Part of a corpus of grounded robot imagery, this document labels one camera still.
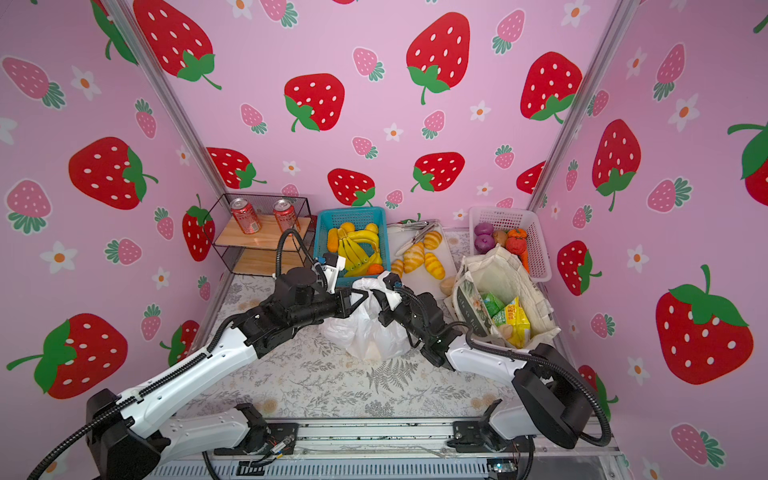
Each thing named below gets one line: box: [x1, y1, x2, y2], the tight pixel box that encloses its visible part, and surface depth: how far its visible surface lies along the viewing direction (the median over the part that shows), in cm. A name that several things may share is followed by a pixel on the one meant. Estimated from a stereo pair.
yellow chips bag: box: [505, 296, 531, 349], surface depth 78 cm
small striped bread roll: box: [423, 231, 443, 250], surface depth 117 cm
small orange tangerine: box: [366, 264, 385, 276], surface depth 103 cm
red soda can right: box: [273, 199, 301, 233], surface depth 92 cm
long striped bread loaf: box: [403, 242, 425, 273], surface depth 110 cm
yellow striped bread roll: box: [424, 252, 446, 280], surface depth 109 cm
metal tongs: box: [393, 220, 439, 244], surface depth 123 cm
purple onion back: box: [474, 222, 494, 236], surface depth 117 cm
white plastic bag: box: [320, 272, 410, 361], surface depth 76 cm
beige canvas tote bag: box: [450, 244, 562, 343], surface depth 83 cm
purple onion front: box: [474, 234, 495, 255], surface depth 113 cm
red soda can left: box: [230, 198, 262, 235], surface depth 94 cm
